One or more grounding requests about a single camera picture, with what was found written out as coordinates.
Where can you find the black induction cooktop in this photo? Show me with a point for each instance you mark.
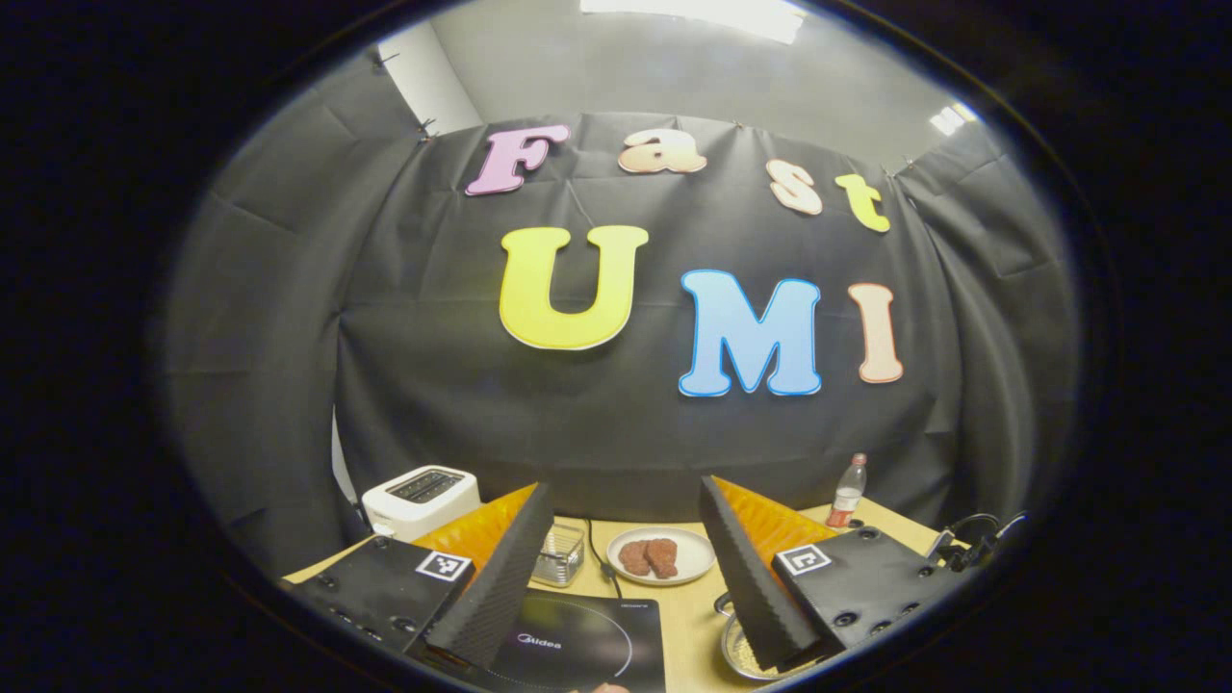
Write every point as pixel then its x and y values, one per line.
pixel 597 645

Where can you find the clear plastic water bottle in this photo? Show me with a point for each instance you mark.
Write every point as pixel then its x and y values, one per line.
pixel 847 500

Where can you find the pile of soybeans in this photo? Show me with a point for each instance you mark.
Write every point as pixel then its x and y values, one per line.
pixel 743 656

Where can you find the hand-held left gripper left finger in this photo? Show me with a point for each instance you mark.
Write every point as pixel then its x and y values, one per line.
pixel 505 577

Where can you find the ceiling light panel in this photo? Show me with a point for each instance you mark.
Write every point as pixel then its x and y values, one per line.
pixel 951 118
pixel 693 12

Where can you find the red meat slice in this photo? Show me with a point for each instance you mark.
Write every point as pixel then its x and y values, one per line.
pixel 662 558
pixel 633 558

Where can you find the white round plate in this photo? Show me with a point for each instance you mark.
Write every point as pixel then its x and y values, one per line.
pixel 693 553

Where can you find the black backdrop cloth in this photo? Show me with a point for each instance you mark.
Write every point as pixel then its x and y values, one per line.
pixel 433 337

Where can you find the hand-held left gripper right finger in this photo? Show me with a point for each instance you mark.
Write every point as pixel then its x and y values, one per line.
pixel 746 577

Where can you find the stainless steel pot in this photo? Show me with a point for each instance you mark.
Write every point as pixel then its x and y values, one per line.
pixel 731 640

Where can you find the white toaster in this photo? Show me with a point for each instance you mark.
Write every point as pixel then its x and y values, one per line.
pixel 419 500

